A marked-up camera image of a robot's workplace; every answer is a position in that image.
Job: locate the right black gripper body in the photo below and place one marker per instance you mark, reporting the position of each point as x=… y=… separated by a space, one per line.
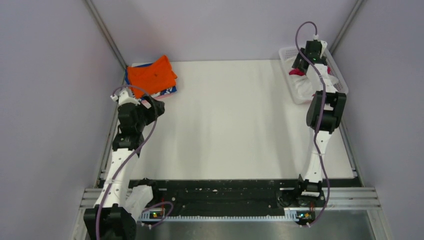
x=298 y=62

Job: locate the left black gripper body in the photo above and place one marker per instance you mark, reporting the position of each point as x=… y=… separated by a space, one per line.
x=146 y=115

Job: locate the white printed t-shirt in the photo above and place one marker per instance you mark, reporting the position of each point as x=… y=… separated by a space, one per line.
x=300 y=87

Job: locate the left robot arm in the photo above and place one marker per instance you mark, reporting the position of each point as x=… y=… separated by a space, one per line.
x=115 y=213

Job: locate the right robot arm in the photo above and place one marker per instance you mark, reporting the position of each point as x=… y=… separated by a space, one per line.
x=323 y=117

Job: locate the pink folded t-shirt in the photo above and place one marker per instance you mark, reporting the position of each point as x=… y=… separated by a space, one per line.
x=159 y=98

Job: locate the pink crumpled t-shirt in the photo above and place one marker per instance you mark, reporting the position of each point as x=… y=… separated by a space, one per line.
x=298 y=72

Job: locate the white plastic basket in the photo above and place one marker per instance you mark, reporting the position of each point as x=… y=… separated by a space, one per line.
x=335 y=75

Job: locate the orange folded t-shirt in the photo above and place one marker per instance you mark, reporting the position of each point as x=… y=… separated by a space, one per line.
x=155 y=78

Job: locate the blue folded t-shirt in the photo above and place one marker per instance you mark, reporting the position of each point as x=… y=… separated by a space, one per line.
x=164 y=92

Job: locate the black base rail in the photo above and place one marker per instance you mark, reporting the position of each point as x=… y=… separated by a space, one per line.
x=227 y=198

